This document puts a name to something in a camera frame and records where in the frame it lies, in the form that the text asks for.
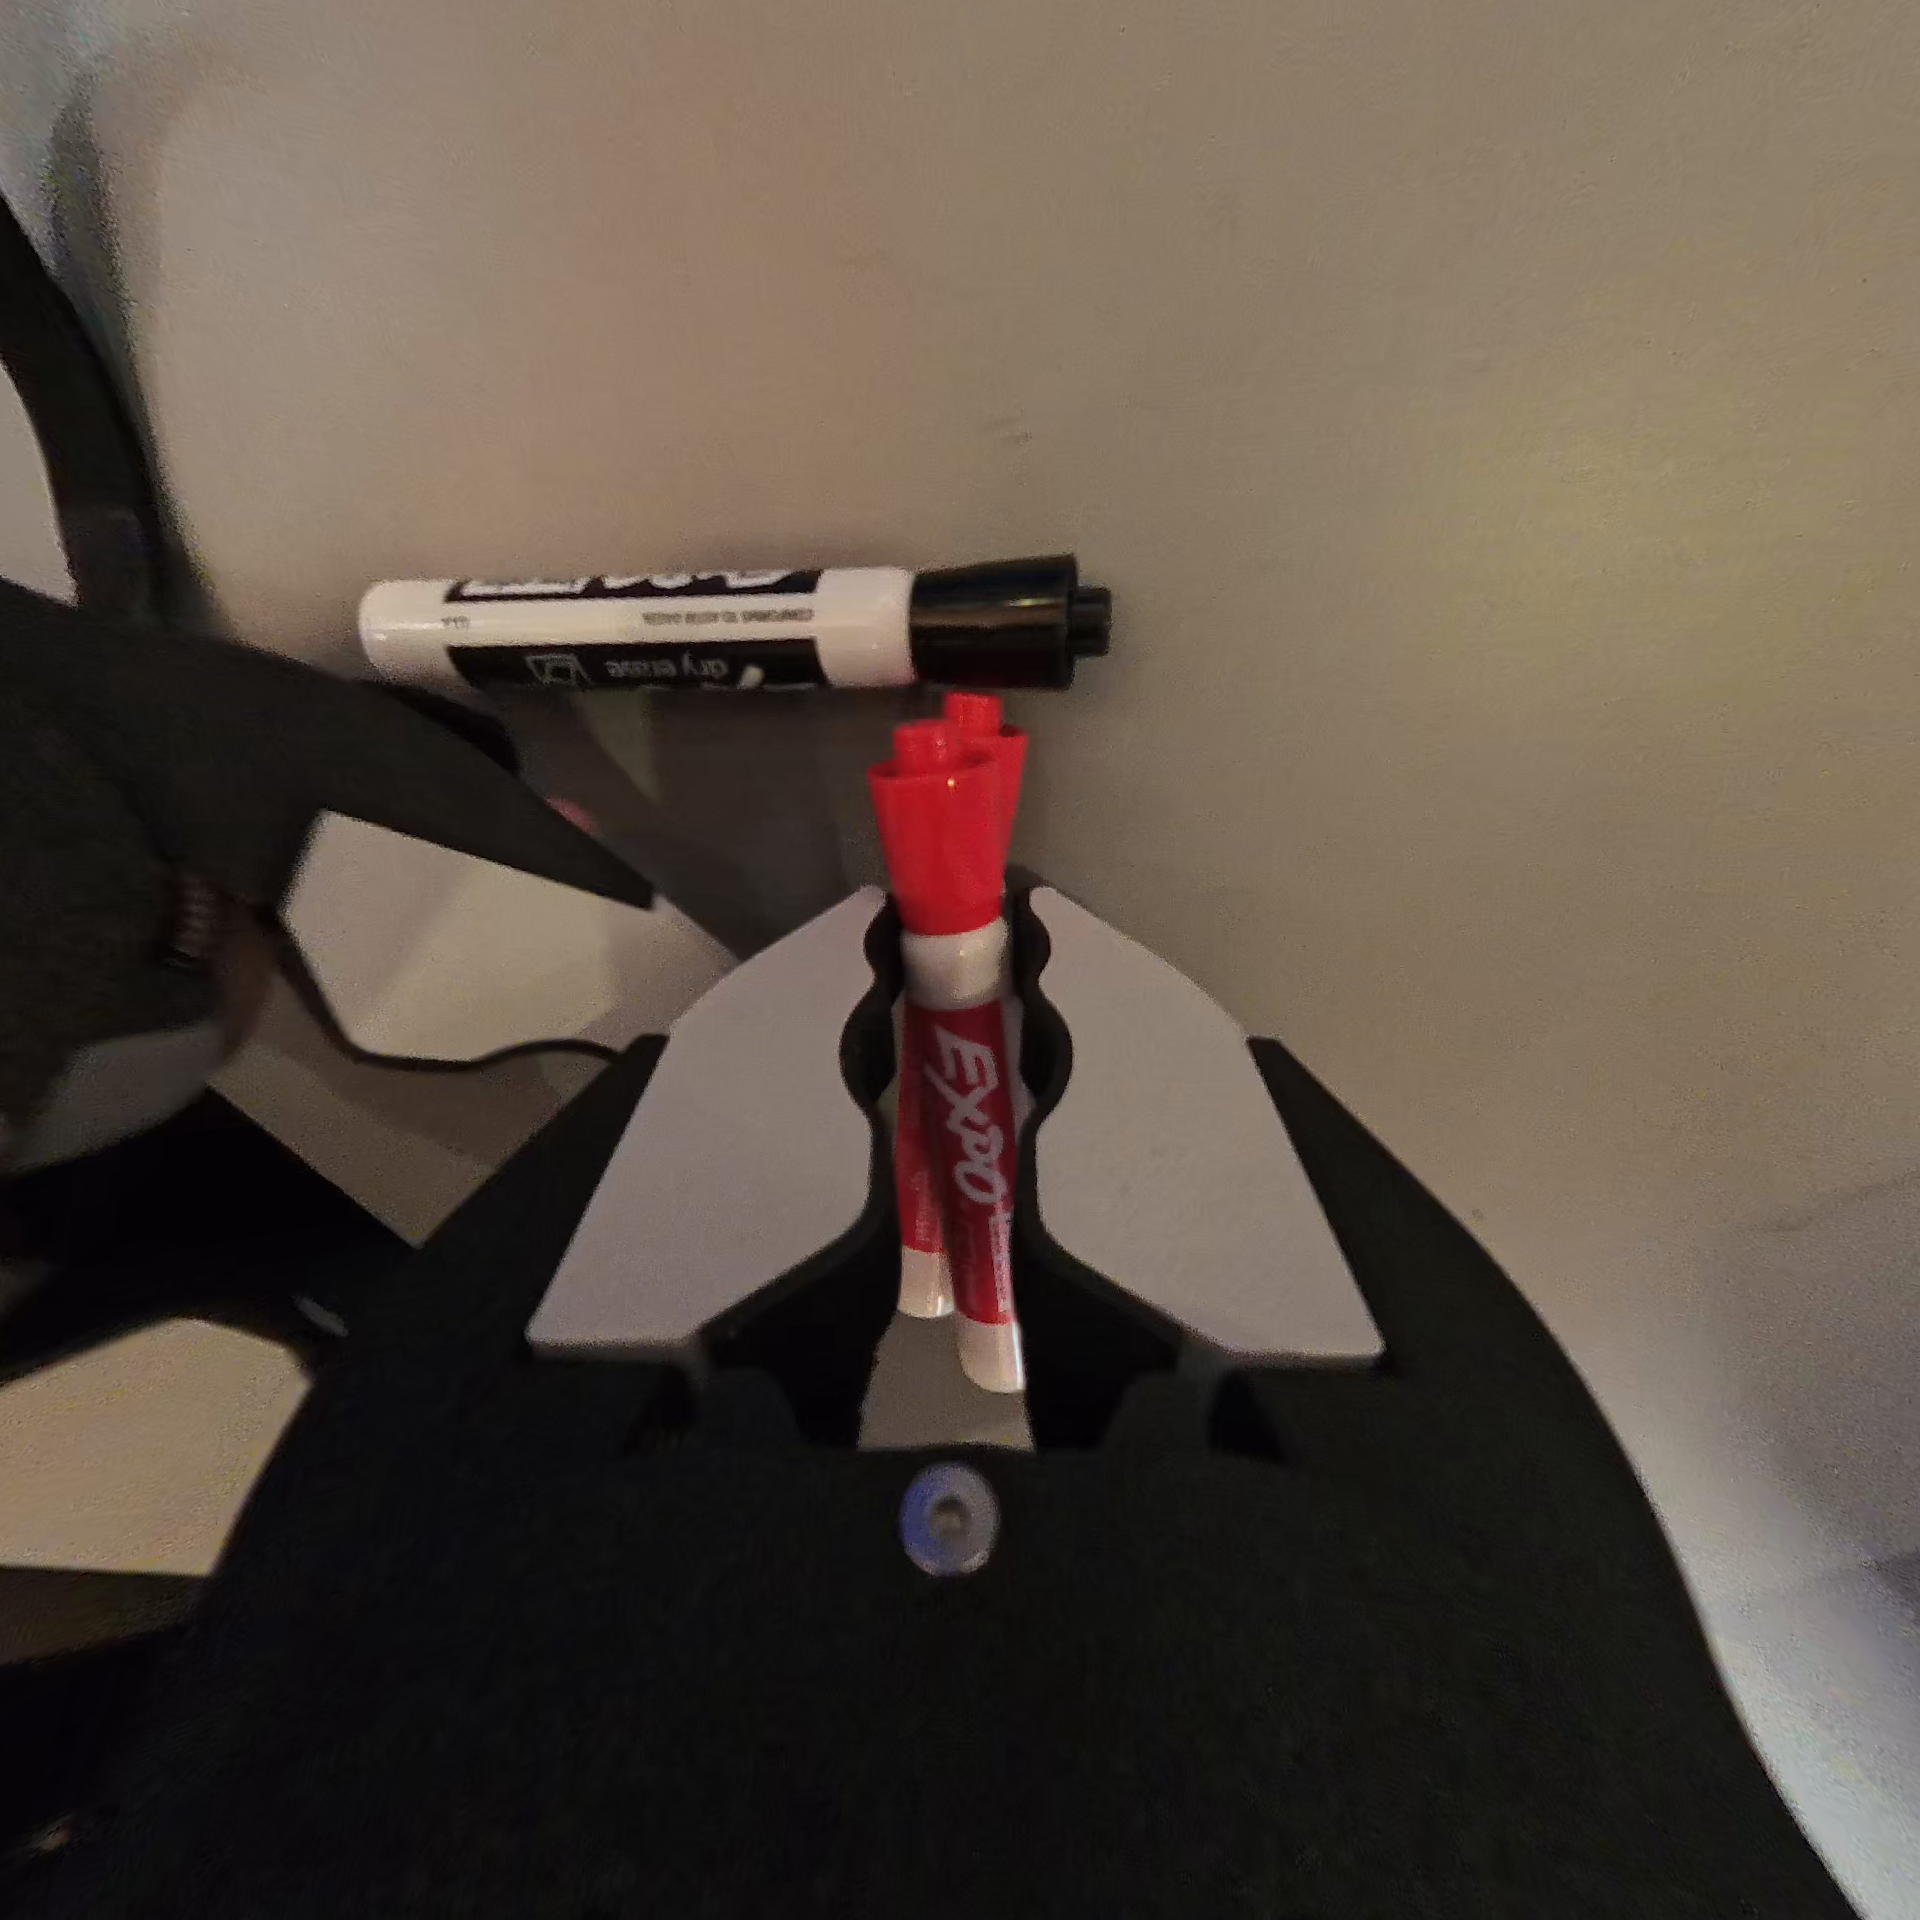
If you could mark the red dry erase marker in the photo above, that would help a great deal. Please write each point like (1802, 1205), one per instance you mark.
(968, 1095)
(917, 1200)

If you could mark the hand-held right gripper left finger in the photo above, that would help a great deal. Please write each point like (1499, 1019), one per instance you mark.
(720, 1185)

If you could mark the black dry erase marker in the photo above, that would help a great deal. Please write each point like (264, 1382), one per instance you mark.
(869, 622)

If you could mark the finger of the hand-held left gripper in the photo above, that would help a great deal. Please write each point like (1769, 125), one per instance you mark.
(451, 960)

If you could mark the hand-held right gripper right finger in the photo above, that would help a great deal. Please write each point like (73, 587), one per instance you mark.
(1200, 1185)

